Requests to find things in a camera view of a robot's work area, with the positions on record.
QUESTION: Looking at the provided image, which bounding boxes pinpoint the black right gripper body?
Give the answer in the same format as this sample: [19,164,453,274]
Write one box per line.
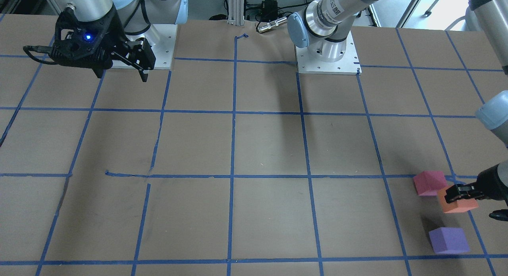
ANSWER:
[49,6,127,79]

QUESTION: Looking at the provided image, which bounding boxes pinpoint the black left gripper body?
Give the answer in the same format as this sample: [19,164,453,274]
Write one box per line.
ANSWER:
[475,161,508,201]

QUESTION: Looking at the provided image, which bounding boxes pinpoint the orange foam block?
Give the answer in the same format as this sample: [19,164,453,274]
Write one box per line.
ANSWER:
[437,185,479,213]

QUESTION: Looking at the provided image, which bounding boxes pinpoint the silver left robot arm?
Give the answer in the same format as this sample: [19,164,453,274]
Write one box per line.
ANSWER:
[105,0,507,231]

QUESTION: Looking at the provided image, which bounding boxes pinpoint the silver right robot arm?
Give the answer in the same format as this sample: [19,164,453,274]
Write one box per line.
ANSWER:
[23,0,189,82]

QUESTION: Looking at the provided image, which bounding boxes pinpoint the pink foam block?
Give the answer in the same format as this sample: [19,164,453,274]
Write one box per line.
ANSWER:
[412,171,447,196]

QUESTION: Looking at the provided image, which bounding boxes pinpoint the purple foam block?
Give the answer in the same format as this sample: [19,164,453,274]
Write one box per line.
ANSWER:
[428,227,470,254]

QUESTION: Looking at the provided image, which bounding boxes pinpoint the black power adapter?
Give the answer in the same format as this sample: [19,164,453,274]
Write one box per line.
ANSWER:
[260,0,278,16]

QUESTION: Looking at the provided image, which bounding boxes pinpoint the silver metal connector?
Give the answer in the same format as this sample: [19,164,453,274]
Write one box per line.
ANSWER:
[256,16,287,34]

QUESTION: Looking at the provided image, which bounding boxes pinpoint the grey chair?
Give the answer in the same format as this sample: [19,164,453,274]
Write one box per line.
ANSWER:
[444,15,478,31]

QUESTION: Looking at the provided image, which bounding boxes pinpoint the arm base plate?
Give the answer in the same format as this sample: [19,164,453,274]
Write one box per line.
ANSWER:
[127,24,178,69]
[294,32,362,75]

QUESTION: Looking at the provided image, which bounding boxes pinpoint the aluminium profile post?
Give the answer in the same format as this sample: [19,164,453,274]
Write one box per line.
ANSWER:
[227,0,245,27]

